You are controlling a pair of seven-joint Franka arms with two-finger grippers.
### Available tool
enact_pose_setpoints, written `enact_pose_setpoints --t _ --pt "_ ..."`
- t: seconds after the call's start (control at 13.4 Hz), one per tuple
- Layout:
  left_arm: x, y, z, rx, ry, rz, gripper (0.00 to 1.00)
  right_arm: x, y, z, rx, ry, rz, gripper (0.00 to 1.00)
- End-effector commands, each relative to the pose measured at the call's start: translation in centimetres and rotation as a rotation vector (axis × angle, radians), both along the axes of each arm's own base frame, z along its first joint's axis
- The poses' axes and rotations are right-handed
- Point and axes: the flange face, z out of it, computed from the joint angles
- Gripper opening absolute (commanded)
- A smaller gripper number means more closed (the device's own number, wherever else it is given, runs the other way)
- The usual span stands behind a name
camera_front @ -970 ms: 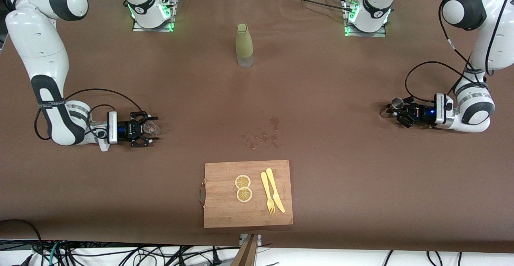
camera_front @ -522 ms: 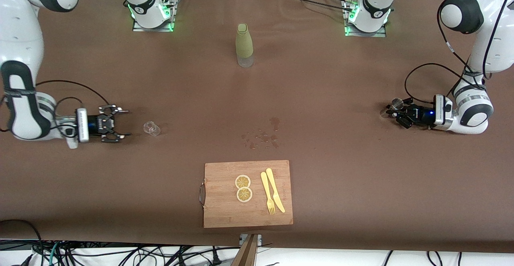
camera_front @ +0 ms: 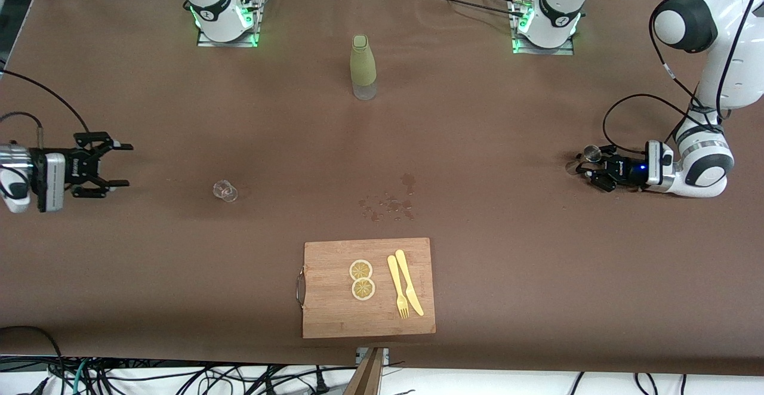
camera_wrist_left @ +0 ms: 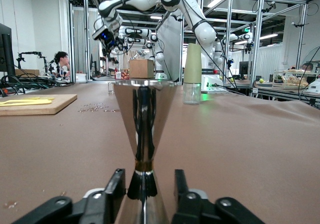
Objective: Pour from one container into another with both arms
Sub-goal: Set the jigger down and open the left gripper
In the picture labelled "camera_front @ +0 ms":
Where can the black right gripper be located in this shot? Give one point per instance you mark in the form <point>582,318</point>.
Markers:
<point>75,167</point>

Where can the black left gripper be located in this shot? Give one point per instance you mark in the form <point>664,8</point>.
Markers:
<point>624,171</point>

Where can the metal double jigger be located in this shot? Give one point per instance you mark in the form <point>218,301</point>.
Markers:
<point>591,154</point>

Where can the clear glass measuring cup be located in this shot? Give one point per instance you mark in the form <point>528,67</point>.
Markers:
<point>225,191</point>

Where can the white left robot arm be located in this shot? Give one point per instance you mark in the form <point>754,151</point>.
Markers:
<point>731,55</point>

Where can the yellow plastic knife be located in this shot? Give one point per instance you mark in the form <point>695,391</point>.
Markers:
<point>406,275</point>

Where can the yellow plastic fork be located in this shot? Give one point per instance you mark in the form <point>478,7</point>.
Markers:
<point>395,278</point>

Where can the lemon slice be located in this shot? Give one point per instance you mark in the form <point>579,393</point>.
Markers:
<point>363,289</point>
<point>360,270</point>

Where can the green sleeved glass bottle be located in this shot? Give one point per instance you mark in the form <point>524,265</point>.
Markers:
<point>363,64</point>

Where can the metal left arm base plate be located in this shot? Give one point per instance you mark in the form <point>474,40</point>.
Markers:
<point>561,51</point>

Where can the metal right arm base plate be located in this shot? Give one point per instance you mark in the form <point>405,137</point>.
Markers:
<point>239,43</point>

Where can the small metal bracket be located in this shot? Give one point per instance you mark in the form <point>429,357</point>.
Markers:
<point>360,354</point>

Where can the wooden post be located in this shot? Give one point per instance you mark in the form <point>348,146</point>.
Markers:
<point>367,377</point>

